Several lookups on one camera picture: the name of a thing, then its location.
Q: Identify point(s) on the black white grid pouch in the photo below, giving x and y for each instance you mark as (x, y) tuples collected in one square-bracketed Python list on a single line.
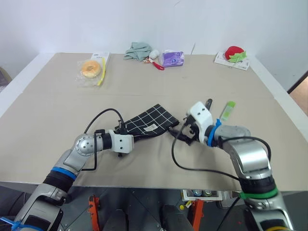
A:
[(151, 120)]

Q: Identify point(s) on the white printed paper sheet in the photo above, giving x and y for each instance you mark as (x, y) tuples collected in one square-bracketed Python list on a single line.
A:
[(241, 64)]

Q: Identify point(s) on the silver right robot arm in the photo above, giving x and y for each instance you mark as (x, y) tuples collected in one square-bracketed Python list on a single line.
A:
[(250, 156)]

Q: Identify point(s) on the white bin with cans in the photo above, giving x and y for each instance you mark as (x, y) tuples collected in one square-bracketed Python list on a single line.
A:
[(202, 193)]

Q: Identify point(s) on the blue zip tie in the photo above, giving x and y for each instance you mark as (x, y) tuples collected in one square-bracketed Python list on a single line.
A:
[(211, 134)]

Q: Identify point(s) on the pale green cloth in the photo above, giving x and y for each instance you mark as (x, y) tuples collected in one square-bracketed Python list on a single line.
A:
[(137, 51)]

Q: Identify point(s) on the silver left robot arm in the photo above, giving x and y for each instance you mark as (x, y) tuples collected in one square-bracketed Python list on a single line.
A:
[(81, 146)]

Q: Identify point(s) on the purple tissue packet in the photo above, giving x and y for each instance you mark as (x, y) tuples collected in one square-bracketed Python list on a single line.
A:
[(172, 58)]

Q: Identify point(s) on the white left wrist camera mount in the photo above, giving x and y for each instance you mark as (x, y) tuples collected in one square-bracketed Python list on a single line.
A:
[(122, 143)]

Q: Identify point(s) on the white red small toy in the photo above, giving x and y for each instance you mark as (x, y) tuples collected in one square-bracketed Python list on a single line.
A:
[(154, 56)]

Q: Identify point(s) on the red strawberry plush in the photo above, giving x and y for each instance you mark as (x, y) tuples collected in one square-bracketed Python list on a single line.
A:
[(234, 53)]

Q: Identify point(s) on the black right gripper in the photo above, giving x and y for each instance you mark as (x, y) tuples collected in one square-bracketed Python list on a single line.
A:
[(192, 127)]

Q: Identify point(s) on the green highlighter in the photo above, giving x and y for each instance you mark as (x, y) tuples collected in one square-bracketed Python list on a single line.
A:
[(228, 111)]

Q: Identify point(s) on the grey object at edge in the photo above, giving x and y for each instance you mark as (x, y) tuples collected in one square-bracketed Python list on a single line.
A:
[(4, 80)]

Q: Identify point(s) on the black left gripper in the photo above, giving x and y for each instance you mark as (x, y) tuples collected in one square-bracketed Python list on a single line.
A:
[(122, 127)]

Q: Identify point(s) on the brown wooden furniture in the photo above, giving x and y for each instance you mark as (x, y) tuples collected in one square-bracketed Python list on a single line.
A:
[(299, 93)]

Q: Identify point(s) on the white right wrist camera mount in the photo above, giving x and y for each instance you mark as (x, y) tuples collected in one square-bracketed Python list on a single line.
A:
[(202, 118)]

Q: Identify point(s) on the orange metal stand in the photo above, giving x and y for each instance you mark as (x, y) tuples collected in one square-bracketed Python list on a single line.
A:
[(94, 211), (197, 214)]

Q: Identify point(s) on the white printed card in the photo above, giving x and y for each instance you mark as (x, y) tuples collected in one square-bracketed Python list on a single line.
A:
[(102, 55)]

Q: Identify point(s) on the toy donut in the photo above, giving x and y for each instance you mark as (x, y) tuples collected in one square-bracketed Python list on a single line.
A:
[(91, 68)]

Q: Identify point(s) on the doughnut in plastic bag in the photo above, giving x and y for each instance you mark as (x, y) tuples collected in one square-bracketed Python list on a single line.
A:
[(96, 80)]

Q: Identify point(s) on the dark rounded shape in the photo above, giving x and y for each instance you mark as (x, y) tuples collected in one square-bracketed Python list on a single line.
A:
[(176, 217)]

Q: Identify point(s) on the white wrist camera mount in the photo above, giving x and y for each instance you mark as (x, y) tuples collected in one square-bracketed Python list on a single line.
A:
[(122, 143), (202, 118)]

